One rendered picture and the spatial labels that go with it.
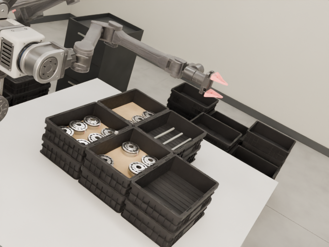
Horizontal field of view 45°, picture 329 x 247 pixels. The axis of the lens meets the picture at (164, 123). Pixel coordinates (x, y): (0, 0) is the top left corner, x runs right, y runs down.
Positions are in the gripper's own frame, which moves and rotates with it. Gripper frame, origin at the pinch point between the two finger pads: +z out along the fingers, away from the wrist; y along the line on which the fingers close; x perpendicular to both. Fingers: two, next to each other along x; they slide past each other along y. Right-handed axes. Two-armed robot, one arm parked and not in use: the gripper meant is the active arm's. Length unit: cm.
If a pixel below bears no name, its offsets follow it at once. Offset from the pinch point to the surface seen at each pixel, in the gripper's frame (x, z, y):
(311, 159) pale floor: -295, 61, 148
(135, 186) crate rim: 24, -15, 53
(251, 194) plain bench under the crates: -55, 29, 76
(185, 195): -3, 2, 62
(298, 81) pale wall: -326, 5, 80
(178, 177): -13, -7, 62
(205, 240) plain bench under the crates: 4, 22, 75
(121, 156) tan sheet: -2, -39, 62
